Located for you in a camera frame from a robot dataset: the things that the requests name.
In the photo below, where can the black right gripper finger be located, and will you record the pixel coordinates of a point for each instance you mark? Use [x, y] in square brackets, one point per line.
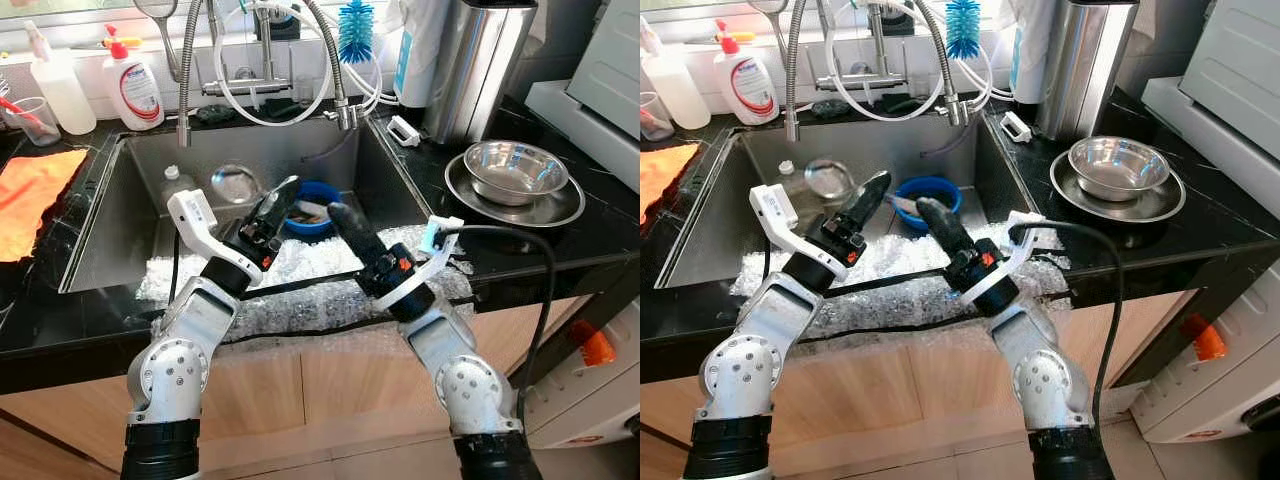
[942, 227]
[355, 235]

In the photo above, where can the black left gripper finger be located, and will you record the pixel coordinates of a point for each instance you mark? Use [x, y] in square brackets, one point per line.
[870, 200]
[282, 205]

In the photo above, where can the metal spoon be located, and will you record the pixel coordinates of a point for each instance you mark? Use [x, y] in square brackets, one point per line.
[908, 205]
[312, 210]

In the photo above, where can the small stainless steel bowl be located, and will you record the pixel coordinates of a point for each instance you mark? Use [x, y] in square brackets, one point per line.
[1120, 165]
[515, 170]

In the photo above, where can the blue plastic bowl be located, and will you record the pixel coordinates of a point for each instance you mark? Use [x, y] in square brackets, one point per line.
[318, 228]
[905, 185]

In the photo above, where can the round clear glass bowl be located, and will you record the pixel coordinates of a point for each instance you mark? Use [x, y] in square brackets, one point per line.
[236, 185]
[828, 180]

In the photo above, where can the clear bubble wrap sheet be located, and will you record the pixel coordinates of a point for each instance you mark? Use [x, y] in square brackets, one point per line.
[300, 265]
[890, 260]

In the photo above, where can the dark green scouring pad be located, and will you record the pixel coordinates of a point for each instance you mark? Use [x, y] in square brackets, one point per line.
[215, 114]
[828, 109]

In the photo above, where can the small white plastic clip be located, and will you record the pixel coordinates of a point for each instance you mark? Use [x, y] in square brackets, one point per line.
[404, 130]
[1016, 126]

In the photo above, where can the stainless steel sink basin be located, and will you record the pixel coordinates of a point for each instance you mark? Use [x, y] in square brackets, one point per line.
[730, 200]
[130, 200]

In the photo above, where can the chrome flexible-neck tap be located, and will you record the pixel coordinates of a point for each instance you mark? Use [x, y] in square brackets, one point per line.
[255, 87]
[865, 83]

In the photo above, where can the wooden base cabinet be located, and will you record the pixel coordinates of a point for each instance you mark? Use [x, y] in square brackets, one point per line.
[900, 400]
[330, 400]

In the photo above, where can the wide stainless steel dish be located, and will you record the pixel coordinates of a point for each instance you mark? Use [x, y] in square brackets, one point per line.
[1118, 212]
[515, 217]

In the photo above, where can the steel spring gooseneck faucet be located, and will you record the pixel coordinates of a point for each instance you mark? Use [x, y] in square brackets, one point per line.
[187, 80]
[793, 80]

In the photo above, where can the white red-pump soap bottle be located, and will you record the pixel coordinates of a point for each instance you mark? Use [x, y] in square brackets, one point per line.
[135, 92]
[748, 88]

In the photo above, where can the white cylinder water filter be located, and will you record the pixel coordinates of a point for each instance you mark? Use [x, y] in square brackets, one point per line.
[1028, 55]
[420, 60]

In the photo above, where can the blue bottle brush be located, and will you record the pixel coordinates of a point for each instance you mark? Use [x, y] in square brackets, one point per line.
[963, 30]
[355, 32]

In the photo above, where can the orange cloth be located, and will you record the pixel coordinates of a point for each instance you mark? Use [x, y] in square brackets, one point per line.
[662, 175]
[35, 195]

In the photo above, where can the tall stainless steel canister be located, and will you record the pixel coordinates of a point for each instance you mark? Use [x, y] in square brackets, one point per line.
[478, 80]
[1085, 75]

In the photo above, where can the translucent white plastic bottle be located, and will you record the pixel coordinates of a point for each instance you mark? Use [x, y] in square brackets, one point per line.
[65, 98]
[680, 95]

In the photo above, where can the small orange object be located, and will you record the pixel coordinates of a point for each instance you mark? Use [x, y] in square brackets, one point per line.
[1205, 340]
[597, 345]

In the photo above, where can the metal mesh strainer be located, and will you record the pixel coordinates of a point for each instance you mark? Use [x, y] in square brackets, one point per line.
[157, 6]
[768, 5]

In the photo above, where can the clear plastic cup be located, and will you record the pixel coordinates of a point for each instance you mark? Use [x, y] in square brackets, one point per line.
[653, 120]
[35, 122]

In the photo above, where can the white washing machine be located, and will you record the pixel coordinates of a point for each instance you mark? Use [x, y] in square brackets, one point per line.
[600, 400]
[1220, 390]

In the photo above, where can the grey white countertop appliance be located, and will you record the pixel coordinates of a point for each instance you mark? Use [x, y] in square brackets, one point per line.
[1235, 70]
[605, 70]

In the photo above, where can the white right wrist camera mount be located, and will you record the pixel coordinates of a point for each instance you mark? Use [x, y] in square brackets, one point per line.
[440, 235]
[1022, 228]

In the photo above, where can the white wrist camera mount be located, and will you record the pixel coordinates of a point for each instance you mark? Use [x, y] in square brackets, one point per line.
[1022, 228]
[190, 210]
[772, 205]
[440, 235]

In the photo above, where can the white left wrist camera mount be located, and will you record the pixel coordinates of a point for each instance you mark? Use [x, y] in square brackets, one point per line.
[772, 205]
[190, 210]

